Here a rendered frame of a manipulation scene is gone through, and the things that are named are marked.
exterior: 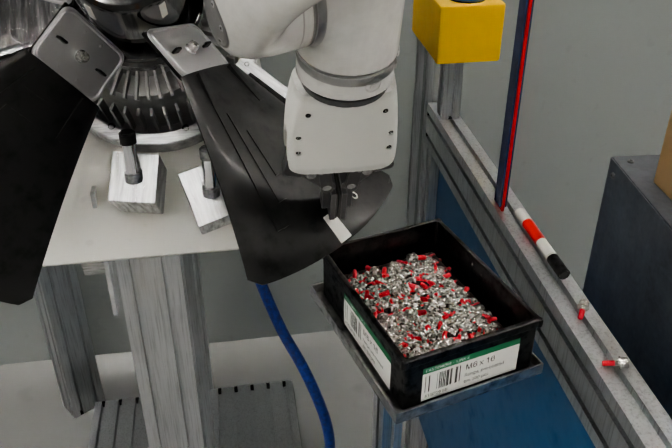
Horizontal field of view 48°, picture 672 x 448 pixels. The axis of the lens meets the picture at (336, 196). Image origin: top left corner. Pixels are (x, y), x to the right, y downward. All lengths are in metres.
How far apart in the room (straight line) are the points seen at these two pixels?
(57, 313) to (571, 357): 1.24
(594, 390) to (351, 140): 0.36
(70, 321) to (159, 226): 0.85
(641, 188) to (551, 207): 1.01
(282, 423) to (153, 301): 0.71
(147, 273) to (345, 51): 0.63
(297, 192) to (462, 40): 0.48
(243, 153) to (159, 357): 0.55
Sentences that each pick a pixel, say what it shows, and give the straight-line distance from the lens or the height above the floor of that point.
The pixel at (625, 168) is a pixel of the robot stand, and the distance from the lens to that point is 1.04.
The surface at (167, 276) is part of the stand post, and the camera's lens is 1.14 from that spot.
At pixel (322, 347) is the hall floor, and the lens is 2.08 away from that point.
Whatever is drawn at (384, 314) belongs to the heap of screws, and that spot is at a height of 0.85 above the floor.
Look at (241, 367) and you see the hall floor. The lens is 2.04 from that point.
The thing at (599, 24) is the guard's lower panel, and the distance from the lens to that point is 1.82.
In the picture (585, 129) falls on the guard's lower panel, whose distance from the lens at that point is 1.92.
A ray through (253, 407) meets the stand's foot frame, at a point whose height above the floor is 0.06.
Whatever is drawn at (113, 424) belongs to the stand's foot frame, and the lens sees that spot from 1.85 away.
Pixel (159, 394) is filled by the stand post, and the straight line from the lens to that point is 1.28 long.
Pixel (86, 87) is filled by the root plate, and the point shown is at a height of 1.09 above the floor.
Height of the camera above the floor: 1.40
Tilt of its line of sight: 31 degrees down
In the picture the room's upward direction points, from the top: straight up
